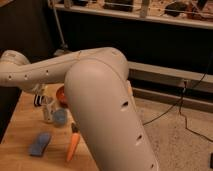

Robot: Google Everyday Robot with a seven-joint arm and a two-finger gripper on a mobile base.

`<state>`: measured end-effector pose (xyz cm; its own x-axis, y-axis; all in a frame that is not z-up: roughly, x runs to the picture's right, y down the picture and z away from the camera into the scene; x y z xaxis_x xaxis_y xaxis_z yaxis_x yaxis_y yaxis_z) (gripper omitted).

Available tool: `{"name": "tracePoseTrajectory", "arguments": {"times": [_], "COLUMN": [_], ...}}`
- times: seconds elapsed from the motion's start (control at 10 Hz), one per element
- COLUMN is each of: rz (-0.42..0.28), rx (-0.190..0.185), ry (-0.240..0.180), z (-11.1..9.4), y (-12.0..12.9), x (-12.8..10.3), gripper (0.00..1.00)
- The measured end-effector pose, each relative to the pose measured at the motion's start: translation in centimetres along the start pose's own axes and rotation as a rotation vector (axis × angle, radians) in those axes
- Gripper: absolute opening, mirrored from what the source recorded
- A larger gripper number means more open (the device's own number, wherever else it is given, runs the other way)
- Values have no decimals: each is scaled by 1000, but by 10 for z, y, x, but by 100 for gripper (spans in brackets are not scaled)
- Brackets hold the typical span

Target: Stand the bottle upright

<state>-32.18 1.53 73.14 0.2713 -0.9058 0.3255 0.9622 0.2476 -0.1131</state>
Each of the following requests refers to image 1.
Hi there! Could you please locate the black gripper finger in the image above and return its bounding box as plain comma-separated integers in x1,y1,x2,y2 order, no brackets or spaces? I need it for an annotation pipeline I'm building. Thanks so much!
34,95,44,107

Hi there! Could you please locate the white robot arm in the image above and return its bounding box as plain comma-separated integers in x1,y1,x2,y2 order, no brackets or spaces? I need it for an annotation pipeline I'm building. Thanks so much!
0,47,160,171

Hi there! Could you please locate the orange bowl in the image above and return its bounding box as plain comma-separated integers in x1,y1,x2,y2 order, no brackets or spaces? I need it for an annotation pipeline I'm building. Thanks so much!
56,86,67,107

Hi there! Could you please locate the orange toy carrot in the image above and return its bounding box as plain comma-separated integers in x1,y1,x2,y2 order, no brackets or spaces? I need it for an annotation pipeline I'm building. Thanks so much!
66,123,80,162

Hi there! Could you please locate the blue sponge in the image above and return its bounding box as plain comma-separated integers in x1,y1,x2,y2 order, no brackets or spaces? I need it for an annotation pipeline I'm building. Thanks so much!
28,132,51,157

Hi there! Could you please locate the white baseboard heater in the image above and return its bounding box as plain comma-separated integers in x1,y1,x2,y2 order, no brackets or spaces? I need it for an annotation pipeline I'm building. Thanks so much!
129,62,213,113

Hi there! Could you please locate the white wall shelf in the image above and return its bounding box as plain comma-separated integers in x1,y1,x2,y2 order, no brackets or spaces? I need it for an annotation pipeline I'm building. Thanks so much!
47,0,213,30

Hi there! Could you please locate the black power cable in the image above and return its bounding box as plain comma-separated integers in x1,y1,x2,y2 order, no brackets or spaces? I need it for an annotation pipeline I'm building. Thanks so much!
142,53,213,144

